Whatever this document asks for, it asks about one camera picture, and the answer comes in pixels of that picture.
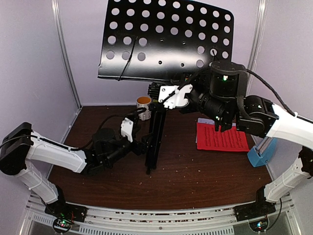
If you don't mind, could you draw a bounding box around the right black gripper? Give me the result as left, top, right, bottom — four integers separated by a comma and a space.
178, 70, 232, 127

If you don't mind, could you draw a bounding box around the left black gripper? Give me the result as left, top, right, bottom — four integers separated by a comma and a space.
105, 132, 156, 166

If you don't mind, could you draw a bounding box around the red sheet music paper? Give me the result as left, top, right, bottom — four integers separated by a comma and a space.
197, 122, 250, 152

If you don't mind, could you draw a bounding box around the black music stand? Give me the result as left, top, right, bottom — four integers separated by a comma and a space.
98, 0, 234, 170

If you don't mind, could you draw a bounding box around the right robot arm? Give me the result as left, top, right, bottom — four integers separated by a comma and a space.
175, 60, 313, 216

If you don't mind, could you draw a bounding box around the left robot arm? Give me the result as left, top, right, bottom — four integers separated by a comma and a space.
0, 108, 149, 217

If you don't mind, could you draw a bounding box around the white sheet music paper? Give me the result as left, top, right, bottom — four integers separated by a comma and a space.
198, 118, 215, 125

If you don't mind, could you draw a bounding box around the white floral mug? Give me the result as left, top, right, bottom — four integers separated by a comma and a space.
136, 96, 152, 121

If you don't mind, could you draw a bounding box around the blue metronome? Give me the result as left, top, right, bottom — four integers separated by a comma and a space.
247, 137, 277, 167

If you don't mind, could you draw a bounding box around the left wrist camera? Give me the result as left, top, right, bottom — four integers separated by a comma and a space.
120, 114, 139, 142

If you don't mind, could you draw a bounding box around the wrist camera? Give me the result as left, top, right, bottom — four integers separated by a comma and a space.
120, 114, 139, 142
148, 83, 193, 109

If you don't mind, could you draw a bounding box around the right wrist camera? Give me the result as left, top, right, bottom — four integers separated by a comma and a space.
148, 83, 193, 109

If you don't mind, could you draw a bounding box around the right aluminium frame post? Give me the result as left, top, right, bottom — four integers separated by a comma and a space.
248, 0, 268, 70

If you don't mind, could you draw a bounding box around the aluminium frame post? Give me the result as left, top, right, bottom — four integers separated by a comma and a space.
51, 0, 82, 109
248, 0, 268, 70

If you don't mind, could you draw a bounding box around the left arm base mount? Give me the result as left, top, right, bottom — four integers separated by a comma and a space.
45, 204, 88, 234

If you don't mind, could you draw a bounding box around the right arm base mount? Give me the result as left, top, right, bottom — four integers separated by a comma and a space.
234, 203, 276, 232

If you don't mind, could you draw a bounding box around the front aluminium rail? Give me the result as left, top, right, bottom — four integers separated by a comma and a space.
20, 204, 301, 235

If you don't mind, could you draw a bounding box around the left aluminium frame post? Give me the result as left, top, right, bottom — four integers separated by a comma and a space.
51, 0, 82, 109

